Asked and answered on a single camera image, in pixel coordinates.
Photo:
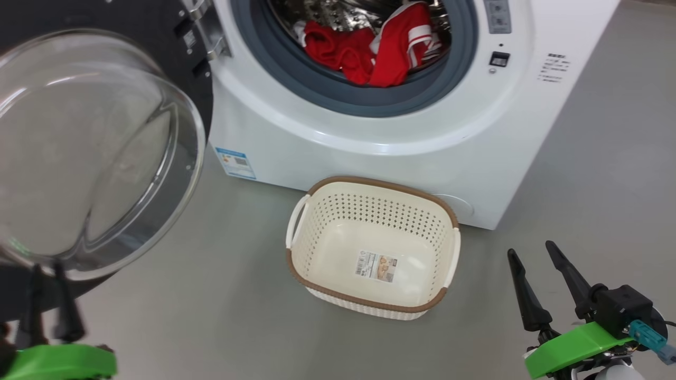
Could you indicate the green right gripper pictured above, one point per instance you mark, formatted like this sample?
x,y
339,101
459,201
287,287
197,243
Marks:
x,y
570,345

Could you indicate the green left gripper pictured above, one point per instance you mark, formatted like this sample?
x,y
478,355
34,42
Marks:
x,y
58,361

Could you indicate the black round glass washer door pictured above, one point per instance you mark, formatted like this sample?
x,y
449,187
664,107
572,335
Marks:
x,y
79,148

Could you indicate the red garment with white stripes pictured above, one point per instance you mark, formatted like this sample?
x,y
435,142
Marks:
x,y
398,47

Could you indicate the plain red garment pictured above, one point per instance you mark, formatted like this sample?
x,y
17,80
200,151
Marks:
x,y
338,50

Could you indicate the white front-load washing machine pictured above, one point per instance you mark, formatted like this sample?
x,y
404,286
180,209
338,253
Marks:
x,y
475,132

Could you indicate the printed product label sticker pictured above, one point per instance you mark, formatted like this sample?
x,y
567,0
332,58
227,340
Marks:
x,y
376,266

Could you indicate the cream laundry basket brown rim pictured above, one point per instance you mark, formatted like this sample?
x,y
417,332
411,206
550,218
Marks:
x,y
327,232

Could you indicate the door latch slot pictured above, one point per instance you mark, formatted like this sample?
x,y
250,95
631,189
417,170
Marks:
x,y
499,59

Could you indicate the metal door hinge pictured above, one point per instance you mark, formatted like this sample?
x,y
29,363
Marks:
x,y
208,31

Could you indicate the grey rubber door gasket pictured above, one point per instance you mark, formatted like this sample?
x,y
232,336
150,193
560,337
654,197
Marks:
x,y
296,79

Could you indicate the steel washer drum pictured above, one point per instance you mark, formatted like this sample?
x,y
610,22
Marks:
x,y
338,13

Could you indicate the round white filter cover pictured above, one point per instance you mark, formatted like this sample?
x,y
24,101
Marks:
x,y
459,206

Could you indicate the black printed warning text label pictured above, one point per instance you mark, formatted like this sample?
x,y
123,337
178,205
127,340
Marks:
x,y
554,67

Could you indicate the blue energy label sticker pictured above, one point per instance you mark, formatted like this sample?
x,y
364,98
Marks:
x,y
236,163

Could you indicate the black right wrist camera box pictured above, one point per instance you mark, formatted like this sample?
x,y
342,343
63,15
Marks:
x,y
626,311

